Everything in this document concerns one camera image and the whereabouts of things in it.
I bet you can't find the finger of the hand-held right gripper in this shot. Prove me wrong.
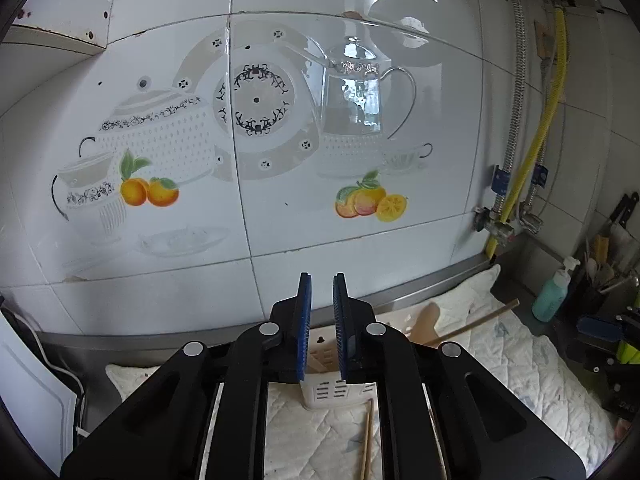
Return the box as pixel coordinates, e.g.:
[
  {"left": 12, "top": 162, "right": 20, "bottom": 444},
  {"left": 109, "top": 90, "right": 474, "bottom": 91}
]
[
  {"left": 567, "top": 335, "right": 621, "bottom": 375},
  {"left": 576, "top": 314, "right": 632, "bottom": 335}
]

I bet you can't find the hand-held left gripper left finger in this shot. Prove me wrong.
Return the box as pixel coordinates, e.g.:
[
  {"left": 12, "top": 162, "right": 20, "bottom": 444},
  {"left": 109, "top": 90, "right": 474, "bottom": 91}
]
[{"left": 60, "top": 272, "right": 316, "bottom": 480}]

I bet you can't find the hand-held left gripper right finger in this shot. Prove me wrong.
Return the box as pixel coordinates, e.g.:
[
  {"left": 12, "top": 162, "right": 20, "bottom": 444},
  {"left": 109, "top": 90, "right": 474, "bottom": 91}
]
[{"left": 332, "top": 273, "right": 586, "bottom": 480}]

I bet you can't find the white plastic utensil holder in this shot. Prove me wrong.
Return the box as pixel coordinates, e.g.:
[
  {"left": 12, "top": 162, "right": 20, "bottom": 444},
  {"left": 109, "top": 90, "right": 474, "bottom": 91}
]
[{"left": 299, "top": 332, "right": 377, "bottom": 409}]

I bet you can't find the wooden spatula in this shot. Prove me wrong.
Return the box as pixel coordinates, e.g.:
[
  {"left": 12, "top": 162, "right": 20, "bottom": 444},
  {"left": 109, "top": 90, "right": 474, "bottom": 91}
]
[{"left": 411, "top": 304, "right": 442, "bottom": 346}]

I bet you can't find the wooden chopstick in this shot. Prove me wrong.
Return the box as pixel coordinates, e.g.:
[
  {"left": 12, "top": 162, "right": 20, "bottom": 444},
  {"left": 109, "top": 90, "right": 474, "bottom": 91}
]
[
  {"left": 424, "top": 300, "right": 521, "bottom": 347},
  {"left": 355, "top": 399, "right": 374, "bottom": 480}
]

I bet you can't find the black utensil container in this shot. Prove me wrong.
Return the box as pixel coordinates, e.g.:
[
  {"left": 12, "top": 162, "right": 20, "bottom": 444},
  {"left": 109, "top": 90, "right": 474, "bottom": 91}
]
[{"left": 572, "top": 265, "right": 640, "bottom": 318}]

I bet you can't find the teal soap pump bottle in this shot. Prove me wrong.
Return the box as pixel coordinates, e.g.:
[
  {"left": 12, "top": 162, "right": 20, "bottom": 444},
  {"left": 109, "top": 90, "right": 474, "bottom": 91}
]
[{"left": 531, "top": 256, "right": 582, "bottom": 322}]

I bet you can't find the white quilted cloth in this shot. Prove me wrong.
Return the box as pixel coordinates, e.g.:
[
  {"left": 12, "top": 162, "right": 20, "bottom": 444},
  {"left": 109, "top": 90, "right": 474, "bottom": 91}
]
[{"left": 105, "top": 264, "right": 616, "bottom": 480}]

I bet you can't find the metal gas valve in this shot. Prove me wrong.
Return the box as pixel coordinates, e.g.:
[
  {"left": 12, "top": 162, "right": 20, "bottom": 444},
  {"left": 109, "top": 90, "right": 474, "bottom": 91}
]
[{"left": 472, "top": 204, "right": 545, "bottom": 242}]

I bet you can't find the white panel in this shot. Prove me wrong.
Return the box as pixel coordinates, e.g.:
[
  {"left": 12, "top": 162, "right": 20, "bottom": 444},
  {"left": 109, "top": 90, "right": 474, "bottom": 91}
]
[{"left": 0, "top": 312, "right": 79, "bottom": 467}]

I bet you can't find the yellow gas hose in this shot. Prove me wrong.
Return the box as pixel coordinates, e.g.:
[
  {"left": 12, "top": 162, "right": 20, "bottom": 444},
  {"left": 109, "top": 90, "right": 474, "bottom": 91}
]
[{"left": 486, "top": 6, "right": 568, "bottom": 261}]

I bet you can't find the white cable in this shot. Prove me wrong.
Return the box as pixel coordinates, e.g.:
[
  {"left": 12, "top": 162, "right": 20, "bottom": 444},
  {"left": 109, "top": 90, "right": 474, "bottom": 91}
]
[{"left": 0, "top": 302, "right": 88, "bottom": 443}]

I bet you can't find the corrugated metal hose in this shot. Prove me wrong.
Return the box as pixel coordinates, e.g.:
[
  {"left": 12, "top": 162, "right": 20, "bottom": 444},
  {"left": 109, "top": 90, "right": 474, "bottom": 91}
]
[{"left": 492, "top": 0, "right": 526, "bottom": 221}]

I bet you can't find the yellowed adhesive wall hook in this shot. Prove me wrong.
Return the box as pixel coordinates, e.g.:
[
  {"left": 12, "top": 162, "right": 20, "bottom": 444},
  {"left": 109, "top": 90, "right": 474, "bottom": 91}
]
[{"left": 532, "top": 20, "right": 557, "bottom": 61}]

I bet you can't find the white wall shelf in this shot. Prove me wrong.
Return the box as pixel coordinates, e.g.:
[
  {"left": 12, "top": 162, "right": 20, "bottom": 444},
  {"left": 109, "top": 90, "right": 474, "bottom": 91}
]
[{"left": 0, "top": 24, "right": 107, "bottom": 58}]

